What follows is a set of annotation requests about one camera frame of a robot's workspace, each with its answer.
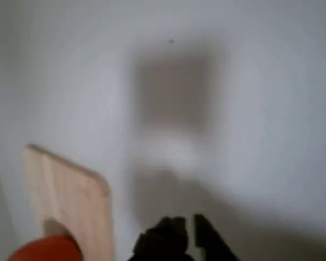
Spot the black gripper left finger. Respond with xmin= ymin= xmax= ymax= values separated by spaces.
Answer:
xmin=129 ymin=216 xmax=196 ymax=261

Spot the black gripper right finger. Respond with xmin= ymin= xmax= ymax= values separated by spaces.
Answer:
xmin=194 ymin=213 xmax=241 ymax=261

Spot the small red object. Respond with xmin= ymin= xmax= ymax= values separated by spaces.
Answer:
xmin=7 ymin=235 xmax=84 ymax=261

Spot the light wooden board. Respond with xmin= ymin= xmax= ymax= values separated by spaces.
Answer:
xmin=22 ymin=144 xmax=115 ymax=261

